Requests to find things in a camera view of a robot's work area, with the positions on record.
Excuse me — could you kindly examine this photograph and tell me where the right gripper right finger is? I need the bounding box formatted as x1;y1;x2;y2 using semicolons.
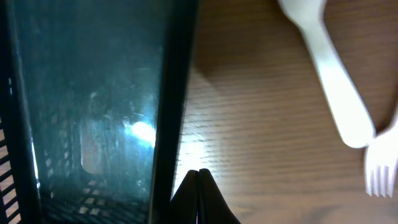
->
198;169;240;224

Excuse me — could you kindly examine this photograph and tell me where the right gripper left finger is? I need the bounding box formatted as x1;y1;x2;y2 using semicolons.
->
169;170;199;224

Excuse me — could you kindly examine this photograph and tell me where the black plastic basket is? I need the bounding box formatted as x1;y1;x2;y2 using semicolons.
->
1;0;200;223

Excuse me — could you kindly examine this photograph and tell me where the white plastic fork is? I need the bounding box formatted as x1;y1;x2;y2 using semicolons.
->
364;106;397;197
278;0;376;149

